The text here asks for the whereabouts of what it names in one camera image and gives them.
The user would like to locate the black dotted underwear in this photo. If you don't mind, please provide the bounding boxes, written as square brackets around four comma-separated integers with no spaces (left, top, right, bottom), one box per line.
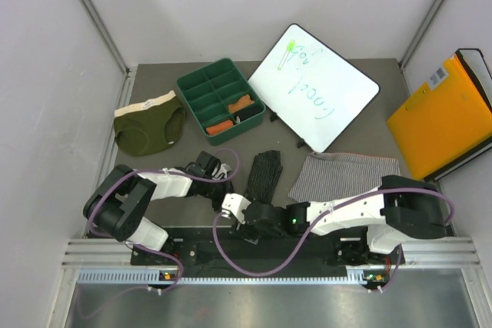
[244,150,283,204]

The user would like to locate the olive green underwear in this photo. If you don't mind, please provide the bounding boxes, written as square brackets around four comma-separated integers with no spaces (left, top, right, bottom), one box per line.
[113,91,186,157]

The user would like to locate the green compartment tray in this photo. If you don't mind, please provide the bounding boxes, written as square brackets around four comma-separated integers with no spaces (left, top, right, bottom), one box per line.
[177,58,266,146]

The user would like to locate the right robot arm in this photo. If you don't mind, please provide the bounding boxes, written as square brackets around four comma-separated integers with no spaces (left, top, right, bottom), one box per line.
[221,175,450,263]

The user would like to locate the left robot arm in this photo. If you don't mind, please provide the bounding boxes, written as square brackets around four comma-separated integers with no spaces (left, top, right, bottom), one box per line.
[82,151,233,264]

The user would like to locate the grey striped underwear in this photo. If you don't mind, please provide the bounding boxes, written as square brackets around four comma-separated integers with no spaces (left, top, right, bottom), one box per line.
[288,152,401,202]

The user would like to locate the orange rolled cloth front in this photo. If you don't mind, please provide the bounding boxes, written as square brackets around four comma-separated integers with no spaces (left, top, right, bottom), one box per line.
[205,120,234,136]

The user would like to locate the orange rolled cloth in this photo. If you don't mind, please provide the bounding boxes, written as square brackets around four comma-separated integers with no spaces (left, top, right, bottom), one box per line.
[205,120,234,136]
[228,94,254,114]

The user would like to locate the black rolled cloth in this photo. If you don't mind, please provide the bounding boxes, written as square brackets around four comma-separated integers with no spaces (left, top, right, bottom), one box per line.
[234,105,263,124]

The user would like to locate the orange rolled cloth back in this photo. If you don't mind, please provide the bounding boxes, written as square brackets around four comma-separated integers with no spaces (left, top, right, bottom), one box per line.
[228,94,254,114]

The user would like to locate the white whiteboard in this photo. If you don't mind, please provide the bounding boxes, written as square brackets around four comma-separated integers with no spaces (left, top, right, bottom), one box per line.
[248,24,380,152]

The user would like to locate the orange clipboard folder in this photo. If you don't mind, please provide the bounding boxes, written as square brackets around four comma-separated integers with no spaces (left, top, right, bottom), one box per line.
[387,48,491,181]

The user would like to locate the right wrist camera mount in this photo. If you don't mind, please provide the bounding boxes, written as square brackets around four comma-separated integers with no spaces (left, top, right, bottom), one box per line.
[221,194,251,224]

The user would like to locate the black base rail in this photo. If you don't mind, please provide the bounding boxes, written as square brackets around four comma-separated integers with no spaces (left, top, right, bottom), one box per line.
[130,224,454,279]

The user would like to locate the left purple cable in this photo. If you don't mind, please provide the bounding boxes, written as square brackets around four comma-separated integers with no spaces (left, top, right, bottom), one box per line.
[87,147,242,294]

